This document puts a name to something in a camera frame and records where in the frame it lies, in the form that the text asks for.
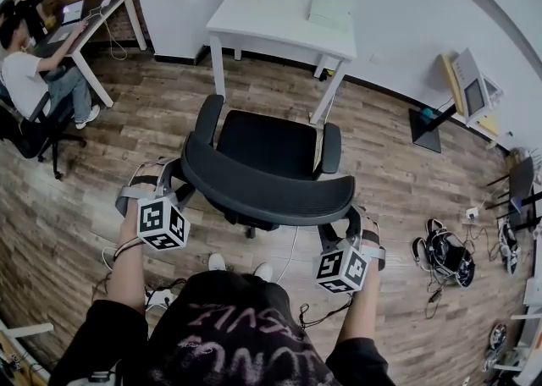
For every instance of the yellow black small object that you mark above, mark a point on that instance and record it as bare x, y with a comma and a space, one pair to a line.
325, 74

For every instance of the pale green flat box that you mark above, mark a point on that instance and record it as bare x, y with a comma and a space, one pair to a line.
330, 14

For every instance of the person's white shoe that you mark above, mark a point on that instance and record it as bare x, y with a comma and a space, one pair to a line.
263, 271
217, 262

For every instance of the black swivel chair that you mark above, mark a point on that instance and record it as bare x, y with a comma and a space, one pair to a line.
29, 134

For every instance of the open laptop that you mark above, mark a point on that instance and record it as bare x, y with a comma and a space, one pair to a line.
73, 12

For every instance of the white desk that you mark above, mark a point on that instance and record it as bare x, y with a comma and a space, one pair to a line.
271, 20

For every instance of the white screen kiosk on stand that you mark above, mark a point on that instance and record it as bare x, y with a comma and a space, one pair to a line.
472, 88

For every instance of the black office chair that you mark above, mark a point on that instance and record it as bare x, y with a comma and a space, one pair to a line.
267, 151

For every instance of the person's right forearm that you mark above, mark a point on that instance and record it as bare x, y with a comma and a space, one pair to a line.
360, 316

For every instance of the teal small object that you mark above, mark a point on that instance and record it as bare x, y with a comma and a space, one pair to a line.
427, 113

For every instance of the yellow board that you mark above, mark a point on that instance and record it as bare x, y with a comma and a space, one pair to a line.
449, 73

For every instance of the black side chair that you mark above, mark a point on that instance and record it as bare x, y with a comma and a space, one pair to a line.
521, 189

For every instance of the person's white right shoe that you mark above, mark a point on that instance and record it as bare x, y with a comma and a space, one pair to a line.
263, 271

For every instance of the person's left forearm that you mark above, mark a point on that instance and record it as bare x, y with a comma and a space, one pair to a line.
127, 274

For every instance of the white charger block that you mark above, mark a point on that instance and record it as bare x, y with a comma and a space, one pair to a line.
105, 1

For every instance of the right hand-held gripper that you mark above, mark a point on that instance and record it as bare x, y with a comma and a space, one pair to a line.
343, 270

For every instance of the white shelf unit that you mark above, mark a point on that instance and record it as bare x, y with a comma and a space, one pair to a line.
531, 325

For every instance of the person's left hand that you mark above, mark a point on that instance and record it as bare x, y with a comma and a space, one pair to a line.
146, 183

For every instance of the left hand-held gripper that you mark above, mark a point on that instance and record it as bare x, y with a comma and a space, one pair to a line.
163, 223

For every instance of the person's right hand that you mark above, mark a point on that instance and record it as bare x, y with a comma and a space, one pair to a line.
372, 227

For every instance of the person's white left shoe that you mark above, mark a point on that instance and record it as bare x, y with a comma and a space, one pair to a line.
217, 262

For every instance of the person's black printed shirt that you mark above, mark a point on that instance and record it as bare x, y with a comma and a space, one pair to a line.
228, 333

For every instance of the white power strip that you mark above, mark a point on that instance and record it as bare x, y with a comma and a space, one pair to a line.
158, 299

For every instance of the dark table with white legs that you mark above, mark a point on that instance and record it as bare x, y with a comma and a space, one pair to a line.
97, 16

